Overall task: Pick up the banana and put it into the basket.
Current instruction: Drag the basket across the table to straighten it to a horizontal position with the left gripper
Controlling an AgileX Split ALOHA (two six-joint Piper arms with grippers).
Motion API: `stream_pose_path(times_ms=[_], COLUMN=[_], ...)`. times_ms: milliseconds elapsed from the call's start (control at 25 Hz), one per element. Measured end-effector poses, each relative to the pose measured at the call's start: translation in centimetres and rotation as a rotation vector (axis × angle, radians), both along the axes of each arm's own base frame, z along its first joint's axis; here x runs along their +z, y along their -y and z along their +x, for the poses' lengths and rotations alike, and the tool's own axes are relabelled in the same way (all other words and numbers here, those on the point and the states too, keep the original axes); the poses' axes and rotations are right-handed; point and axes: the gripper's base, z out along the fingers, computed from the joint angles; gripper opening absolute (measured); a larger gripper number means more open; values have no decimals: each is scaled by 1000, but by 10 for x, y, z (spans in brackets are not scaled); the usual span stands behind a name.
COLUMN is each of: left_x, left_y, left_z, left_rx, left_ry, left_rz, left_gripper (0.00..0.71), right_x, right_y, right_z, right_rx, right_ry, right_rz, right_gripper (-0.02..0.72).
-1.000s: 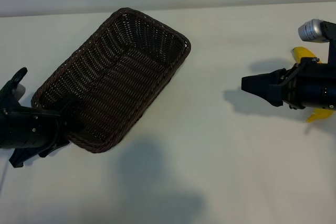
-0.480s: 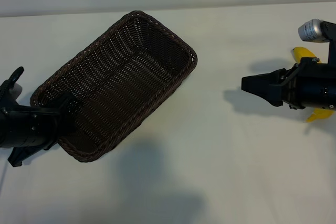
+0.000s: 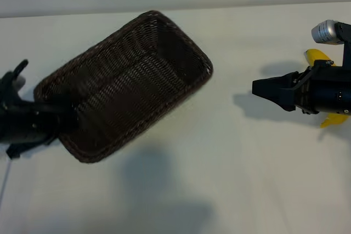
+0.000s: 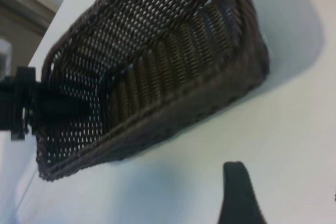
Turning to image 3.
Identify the black right camera bracket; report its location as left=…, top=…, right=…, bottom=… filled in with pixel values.
left=336, top=21, right=351, bottom=67

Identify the black left camera bracket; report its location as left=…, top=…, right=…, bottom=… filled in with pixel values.
left=0, top=71, right=24, bottom=106

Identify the black camera bracket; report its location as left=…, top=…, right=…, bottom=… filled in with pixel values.
left=0, top=71, right=24, bottom=106
left=336, top=21, right=351, bottom=67

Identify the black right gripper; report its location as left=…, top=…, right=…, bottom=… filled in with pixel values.
left=252, top=60, right=341, bottom=115

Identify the yellow banana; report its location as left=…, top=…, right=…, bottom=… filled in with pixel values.
left=303, top=49, right=350, bottom=129

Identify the dark brown wicker basket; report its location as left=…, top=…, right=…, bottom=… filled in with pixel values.
left=32, top=10, right=214, bottom=164

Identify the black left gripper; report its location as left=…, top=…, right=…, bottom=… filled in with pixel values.
left=7, top=99, right=83, bottom=160

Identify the black braided cable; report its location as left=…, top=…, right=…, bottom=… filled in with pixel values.
left=12, top=59, right=30, bottom=77

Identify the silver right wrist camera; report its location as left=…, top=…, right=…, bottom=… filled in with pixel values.
left=311, top=20, right=343, bottom=45

